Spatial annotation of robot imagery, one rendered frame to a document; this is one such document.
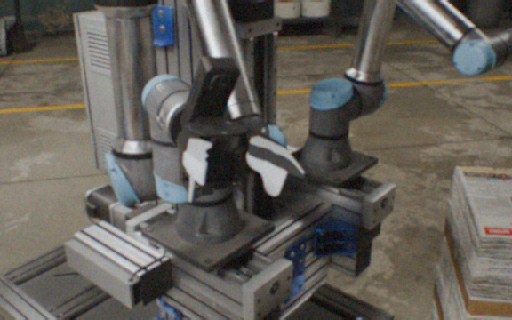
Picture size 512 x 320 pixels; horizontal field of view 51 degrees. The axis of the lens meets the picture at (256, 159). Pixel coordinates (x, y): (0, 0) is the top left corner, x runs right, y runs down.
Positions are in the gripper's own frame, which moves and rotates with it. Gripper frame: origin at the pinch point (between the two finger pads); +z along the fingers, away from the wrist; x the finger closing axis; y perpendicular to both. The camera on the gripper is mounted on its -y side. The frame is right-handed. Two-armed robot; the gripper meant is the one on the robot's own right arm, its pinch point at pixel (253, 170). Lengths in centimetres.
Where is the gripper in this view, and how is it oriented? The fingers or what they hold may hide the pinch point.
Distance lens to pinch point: 56.4
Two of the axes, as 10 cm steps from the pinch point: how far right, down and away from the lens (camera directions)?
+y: -1.3, 9.2, 3.6
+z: 4.1, 3.8, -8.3
